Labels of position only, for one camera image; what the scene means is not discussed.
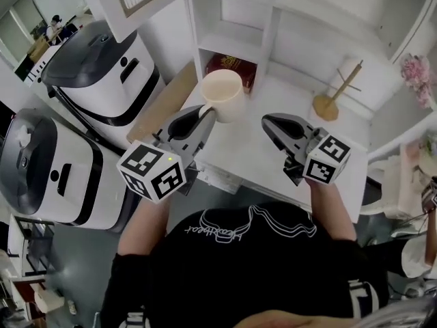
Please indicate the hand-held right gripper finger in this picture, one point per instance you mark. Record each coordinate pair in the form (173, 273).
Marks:
(268, 126)
(277, 117)

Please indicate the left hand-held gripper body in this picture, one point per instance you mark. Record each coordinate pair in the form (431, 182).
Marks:
(160, 169)

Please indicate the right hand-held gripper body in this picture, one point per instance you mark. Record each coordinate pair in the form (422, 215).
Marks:
(321, 159)

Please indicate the cream cup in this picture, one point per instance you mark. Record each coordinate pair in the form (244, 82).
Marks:
(225, 94)

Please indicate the white shelf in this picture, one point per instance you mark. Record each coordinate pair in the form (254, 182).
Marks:
(307, 22)

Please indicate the person's left forearm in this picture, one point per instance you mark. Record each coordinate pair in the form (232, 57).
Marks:
(147, 224)

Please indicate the person's right forearm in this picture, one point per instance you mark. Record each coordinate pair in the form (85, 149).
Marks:
(329, 210)

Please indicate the wooden cup stand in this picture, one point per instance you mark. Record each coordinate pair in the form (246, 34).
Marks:
(324, 106)

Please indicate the wooden plank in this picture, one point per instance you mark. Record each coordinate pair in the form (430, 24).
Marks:
(160, 108)

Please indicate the red book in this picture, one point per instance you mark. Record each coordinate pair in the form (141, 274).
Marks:
(235, 70)

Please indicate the white and black machine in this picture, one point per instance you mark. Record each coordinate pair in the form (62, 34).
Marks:
(102, 77)
(51, 179)

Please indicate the pink flowers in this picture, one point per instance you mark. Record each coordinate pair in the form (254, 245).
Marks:
(418, 75)

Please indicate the person's black printed shirt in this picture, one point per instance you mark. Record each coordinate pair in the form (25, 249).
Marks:
(246, 272)

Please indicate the black metal rack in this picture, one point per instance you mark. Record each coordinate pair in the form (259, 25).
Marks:
(30, 248)

